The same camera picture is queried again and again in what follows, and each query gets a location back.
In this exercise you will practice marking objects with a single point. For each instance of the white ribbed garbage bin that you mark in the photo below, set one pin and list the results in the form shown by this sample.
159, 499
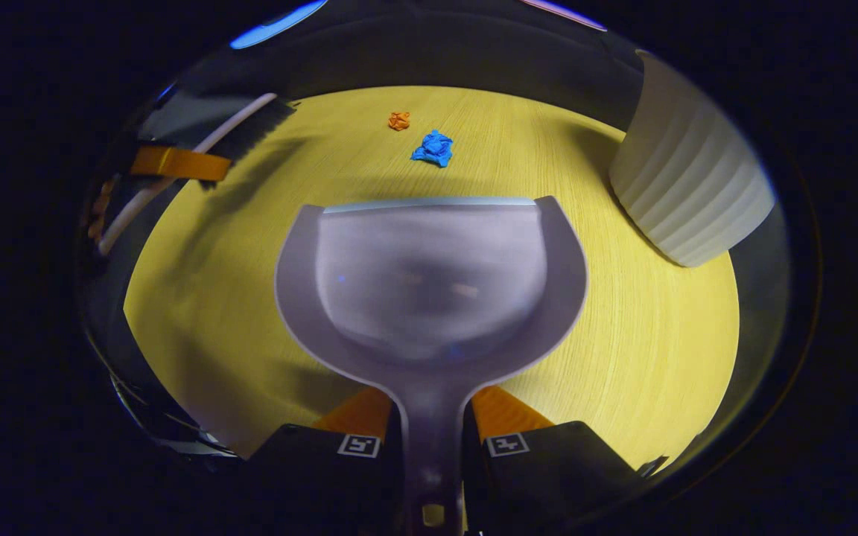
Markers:
690, 186

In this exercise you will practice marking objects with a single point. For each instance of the blue paper trash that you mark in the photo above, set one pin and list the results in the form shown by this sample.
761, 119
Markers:
433, 149

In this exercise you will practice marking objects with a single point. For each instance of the black backdrop cloth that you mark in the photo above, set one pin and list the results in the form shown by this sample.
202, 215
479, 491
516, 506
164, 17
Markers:
436, 52

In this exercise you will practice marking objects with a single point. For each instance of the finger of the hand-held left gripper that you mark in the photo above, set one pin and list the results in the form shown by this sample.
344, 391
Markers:
183, 164

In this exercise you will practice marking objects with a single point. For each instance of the white plastic dustpan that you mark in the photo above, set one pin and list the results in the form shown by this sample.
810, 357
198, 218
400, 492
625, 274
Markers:
429, 283

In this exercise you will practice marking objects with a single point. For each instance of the small white broom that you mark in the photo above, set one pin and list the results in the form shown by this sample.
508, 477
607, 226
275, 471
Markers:
235, 123

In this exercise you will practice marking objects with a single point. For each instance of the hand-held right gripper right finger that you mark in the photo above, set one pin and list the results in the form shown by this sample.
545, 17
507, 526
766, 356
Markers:
541, 476

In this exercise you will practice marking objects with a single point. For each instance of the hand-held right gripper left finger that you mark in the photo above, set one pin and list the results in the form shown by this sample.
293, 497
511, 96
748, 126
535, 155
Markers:
325, 476

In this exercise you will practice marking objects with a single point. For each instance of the orange paper trash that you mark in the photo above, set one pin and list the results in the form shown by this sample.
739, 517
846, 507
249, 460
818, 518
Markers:
399, 120

